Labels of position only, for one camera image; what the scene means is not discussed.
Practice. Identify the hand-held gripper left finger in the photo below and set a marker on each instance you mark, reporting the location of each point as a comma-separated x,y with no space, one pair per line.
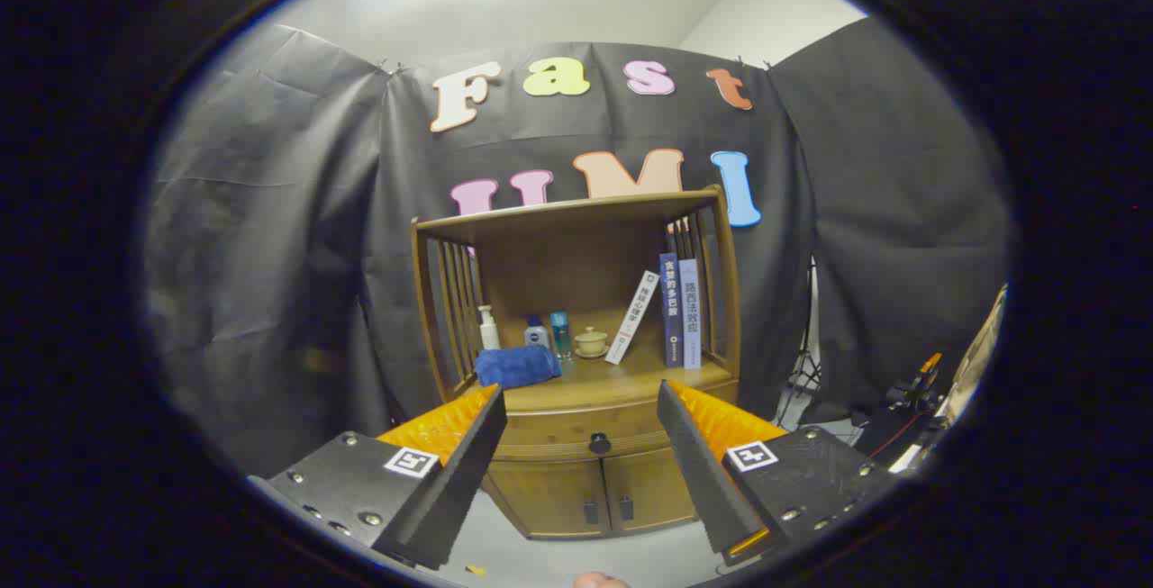
468,471

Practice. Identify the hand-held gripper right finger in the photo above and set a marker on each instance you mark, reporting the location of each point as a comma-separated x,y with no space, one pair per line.
694,471

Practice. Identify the wooden drawer with black knob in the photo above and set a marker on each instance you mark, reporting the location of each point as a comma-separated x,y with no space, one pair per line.
558,430

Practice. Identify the wooden cabinet with shelf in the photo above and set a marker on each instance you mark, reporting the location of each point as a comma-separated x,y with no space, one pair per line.
576,264

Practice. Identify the blue rolled towel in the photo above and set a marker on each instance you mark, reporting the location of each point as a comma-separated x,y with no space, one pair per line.
518,366

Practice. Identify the white pump bottle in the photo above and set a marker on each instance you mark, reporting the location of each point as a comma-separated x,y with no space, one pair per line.
488,331

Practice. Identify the black tripod stand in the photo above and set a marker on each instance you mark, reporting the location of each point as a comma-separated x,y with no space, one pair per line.
803,379

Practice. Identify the small white bottle blue cap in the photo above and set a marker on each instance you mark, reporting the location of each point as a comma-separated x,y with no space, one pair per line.
537,334

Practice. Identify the lavender book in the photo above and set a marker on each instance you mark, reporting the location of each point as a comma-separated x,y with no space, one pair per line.
691,313

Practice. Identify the clear blue bottle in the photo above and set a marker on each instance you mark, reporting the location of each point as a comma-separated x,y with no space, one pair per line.
560,336

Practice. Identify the dark blue book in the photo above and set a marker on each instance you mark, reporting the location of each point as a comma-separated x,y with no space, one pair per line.
672,309

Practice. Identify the beige lidded ceramic cup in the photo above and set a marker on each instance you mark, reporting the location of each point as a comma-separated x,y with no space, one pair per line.
591,343

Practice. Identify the white book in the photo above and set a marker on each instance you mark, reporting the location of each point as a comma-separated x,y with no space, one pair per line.
632,318

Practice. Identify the black and orange device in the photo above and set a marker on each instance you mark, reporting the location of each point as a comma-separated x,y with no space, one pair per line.
901,408

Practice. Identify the black backdrop cloth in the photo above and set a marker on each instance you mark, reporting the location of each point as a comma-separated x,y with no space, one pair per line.
270,255

